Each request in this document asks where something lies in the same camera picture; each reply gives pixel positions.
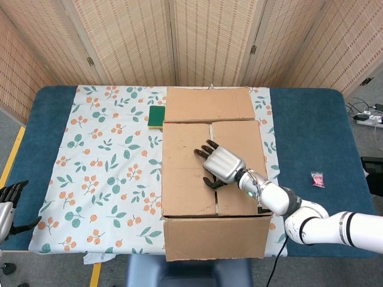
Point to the woven bamboo folding screen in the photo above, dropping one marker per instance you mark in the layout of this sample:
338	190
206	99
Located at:
134	39

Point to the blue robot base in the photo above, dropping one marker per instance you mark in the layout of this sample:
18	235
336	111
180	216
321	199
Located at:
188	273

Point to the floral fruit print tablecloth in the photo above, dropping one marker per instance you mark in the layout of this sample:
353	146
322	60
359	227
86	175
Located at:
104	167

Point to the brass screen hinge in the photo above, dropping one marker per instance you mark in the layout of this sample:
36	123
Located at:
90	61
367	80
253	49

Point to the green yellow sponge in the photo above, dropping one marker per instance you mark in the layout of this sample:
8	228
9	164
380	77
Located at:
157	115

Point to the blue padded table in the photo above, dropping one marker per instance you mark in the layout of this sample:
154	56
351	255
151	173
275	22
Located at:
308	134

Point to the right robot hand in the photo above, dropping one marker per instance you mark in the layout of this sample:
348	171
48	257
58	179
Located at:
223	164

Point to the black equipment box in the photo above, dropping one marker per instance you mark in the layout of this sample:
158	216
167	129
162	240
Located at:
373	173

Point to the white power strip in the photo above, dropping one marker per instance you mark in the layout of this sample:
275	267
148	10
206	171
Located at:
369	119

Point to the brown cardboard box red top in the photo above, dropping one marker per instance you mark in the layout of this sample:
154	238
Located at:
215	239

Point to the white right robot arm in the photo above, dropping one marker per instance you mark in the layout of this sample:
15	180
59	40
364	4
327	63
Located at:
314	224

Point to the pink snack packet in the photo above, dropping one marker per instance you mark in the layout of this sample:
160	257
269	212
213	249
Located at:
317	180

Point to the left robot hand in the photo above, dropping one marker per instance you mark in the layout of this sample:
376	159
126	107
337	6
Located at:
6	215

